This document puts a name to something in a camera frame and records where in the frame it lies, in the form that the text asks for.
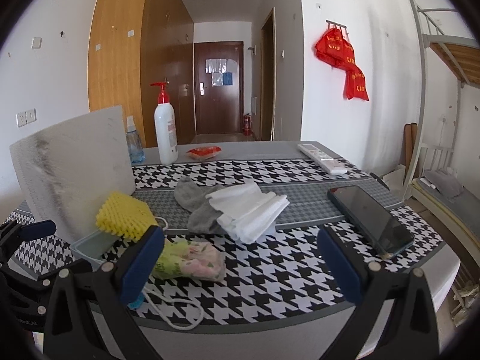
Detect red hanging bags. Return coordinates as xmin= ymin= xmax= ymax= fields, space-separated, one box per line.
xmin=313 ymin=21 xmax=369 ymax=102

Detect white wall switch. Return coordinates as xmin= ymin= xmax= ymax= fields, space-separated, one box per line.
xmin=31 ymin=37 xmax=42 ymax=50

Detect grey sock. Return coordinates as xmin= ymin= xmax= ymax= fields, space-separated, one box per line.
xmin=174 ymin=177 xmax=225 ymax=234

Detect blue spray bottle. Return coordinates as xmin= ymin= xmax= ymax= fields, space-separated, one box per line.
xmin=126 ymin=115 xmax=146 ymax=164

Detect white foam box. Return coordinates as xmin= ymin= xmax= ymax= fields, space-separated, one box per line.
xmin=10 ymin=106 xmax=135 ymax=244

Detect black smartphone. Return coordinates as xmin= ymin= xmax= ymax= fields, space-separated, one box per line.
xmin=327 ymin=185 xmax=414 ymax=259

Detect light wooden wardrobe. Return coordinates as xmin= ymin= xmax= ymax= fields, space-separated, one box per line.
xmin=87 ymin=0 xmax=195 ymax=147

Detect wooden planks by wall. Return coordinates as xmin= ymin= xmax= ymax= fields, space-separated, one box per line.
xmin=403 ymin=123 xmax=418 ymax=171

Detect side wooden door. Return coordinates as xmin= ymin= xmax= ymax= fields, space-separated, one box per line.
xmin=259 ymin=7 xmax=277 ymax=141

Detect dark brown entrance door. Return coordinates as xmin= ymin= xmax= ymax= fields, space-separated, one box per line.
xmin=193 ymin=41 xmax=244 ymax=135

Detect white remote control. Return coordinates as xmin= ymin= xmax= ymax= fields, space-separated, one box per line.
xmin=297 ymin=144 xmax=347 ymax=176

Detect red snack packet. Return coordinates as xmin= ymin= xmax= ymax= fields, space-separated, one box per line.
xmin=186 ymin=145 xmax=222 ymax=161

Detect green floral tissue pack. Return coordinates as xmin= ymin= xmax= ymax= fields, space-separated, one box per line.
xmin=151 ymin=240 xmax=226 ymax=282

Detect white wall sockets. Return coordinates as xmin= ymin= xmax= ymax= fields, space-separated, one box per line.
xmin=16 ymin=108 xmax=37 ymax=128

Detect houndstooth table cloth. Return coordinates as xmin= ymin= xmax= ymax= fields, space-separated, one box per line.
xmin=6 ymin=140 xmax=448 ymax=332

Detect grey pillow on bed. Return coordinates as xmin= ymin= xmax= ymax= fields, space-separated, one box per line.
xmin=424 ymin=170 xmax=464 ymax=200

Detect yellow sponge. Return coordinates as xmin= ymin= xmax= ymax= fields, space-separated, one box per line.
xmin=95 ymin=191 xmax=158 ymax=242

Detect white red pump bottle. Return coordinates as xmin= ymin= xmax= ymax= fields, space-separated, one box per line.
xmin=151 ymin=82 xmax=178 ymax=165

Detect metal bunk bed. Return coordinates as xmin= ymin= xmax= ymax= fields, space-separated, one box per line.
xmin=400 ymin=0 xmax=479 ymax=260

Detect red fire extinguisher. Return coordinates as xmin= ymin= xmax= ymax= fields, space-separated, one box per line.
xmin=242 ymin=113 xmax=252 ymax=137

